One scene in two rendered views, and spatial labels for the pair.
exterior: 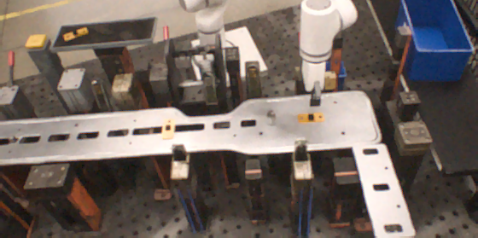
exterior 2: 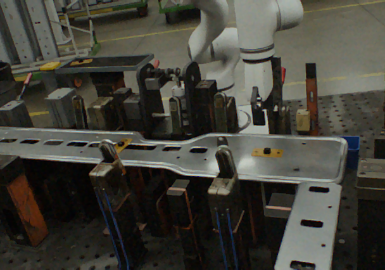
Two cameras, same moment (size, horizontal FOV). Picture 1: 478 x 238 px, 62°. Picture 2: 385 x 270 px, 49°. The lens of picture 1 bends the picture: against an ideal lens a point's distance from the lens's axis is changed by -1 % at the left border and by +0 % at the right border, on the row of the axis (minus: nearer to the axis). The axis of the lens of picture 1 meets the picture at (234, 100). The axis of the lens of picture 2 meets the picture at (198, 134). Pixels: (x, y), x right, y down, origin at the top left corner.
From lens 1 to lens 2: 0.61 m
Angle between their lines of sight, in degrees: 26
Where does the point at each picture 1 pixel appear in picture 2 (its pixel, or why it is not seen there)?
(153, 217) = (92, 248)
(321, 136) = (268, 168)
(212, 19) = (220, 75)
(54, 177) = (0, 162)
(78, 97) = (59, 110)
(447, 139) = not seen: outside the picture
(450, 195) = not seen: outside the picture
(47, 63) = (54, 87)
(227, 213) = (164, 260)
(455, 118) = not seen: outside the picture
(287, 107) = (247, 142)
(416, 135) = (377, 170)
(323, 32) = (252, 19)
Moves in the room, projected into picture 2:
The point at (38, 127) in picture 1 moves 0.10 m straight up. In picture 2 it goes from (21, 133) to (11, 108)
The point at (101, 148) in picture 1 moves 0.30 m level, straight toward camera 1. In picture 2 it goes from (55, 152) to (45, 205)
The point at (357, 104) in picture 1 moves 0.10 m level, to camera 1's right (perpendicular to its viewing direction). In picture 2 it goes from (328, 147) to (370, 147)
